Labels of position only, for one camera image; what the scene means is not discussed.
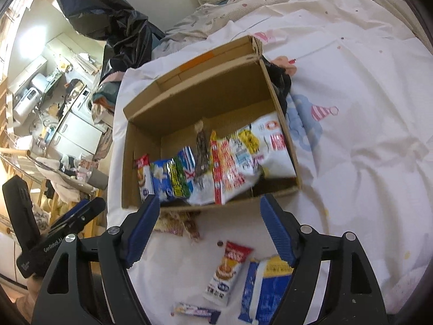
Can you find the floral duvet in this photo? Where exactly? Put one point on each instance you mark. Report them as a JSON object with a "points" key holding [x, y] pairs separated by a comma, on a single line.
{"points": [[203, 23]]}

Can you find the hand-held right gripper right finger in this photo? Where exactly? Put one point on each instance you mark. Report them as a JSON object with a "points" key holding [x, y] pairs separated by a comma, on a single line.
{"points": [[279, 230]]}

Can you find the blue yellow snack packet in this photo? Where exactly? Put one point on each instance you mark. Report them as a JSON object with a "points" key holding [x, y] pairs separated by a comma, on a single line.
{"points": [[267, 294]]}

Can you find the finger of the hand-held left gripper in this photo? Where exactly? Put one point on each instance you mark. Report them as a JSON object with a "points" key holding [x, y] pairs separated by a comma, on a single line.
{"points": [[89, 213], [72, 211]]}

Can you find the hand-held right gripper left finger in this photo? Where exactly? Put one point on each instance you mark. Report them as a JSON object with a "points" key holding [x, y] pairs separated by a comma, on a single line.
{"points": [[142, 230]]}

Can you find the dark brown snack bar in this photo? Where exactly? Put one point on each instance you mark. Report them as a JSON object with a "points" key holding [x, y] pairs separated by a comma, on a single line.
{"points": [[202, 152]]}

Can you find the brown nut packet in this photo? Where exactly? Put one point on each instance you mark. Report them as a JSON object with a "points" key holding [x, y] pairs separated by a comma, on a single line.
{"points": [[179, 225]]}

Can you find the dark grey cloth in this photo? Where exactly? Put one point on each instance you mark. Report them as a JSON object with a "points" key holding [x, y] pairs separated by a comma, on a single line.
{"points": [[280, 81]]}

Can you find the white printed bedsheet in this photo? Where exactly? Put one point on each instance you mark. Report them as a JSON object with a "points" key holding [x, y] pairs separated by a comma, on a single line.
{"points": [[355, 159]]}

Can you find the white orange snack bag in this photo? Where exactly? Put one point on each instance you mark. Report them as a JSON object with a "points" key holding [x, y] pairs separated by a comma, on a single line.
{"points": [[247, 162]]}

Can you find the blue snack bag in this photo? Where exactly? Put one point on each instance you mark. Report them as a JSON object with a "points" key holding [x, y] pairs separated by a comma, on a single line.
{"points": [[169, 179]]}

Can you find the white water heater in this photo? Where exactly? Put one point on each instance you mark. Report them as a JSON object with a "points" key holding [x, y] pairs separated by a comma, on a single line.
{"points": [[28, 98]]}

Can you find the black plastic bag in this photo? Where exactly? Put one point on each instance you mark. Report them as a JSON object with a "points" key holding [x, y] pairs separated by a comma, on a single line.
{"points": [[111, 17]]}

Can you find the white garment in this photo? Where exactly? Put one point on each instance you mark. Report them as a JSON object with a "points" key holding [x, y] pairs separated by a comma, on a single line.
{"points": [[61, 176]]}

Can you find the grey trash bin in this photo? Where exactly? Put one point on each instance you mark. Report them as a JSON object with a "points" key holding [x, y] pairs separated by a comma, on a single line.
{"points": [[98, 179]]}

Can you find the teal orange bag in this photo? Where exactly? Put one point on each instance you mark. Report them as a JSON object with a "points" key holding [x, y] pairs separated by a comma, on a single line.
{"points": [[105, 91]]}

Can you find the purple white snack bar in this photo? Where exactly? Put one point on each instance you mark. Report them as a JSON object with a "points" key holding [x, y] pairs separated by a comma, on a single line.
{"points": [[199, 311]]}

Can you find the white kitchen cabinet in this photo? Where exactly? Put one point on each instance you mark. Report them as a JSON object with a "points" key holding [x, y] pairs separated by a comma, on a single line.
{"points": [[74, 135]]}

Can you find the beige lace blanket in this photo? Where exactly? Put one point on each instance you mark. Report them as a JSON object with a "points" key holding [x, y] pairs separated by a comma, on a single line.
{"points": [[399, 10]]}

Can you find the red white coffee sachet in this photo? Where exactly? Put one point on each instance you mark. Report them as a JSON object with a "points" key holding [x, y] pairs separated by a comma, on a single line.
{"points": [[225, 270], [143, 176]]}

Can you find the brown cardboard box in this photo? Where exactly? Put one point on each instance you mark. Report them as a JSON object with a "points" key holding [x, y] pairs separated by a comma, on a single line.
{"points": [[209, 88]]}

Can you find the white washing machine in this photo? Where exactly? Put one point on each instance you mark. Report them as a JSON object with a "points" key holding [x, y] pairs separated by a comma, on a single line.
{"points": [[86, 105]]}

